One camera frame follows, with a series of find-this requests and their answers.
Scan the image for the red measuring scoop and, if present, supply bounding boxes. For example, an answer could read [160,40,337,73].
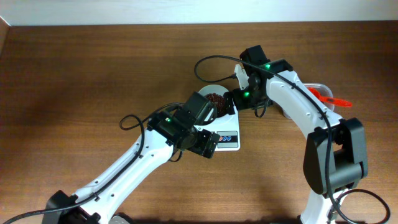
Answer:
[308,88,353,108]

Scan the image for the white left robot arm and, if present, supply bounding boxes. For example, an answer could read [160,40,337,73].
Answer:
[42,106,219,223]

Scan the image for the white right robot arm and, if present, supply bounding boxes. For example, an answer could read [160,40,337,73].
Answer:
[233,45,368,223]

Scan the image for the red beans in bowl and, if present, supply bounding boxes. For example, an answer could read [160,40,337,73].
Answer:
[205,93,226,118]

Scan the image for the white bowl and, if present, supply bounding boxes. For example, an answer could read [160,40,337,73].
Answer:
[199,85,236,120]

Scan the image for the white digital kitchen scale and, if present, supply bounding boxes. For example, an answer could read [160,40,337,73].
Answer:
[195,106,240,152]

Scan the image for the clear plastic container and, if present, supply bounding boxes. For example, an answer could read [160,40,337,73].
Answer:
[279,82,335,121]

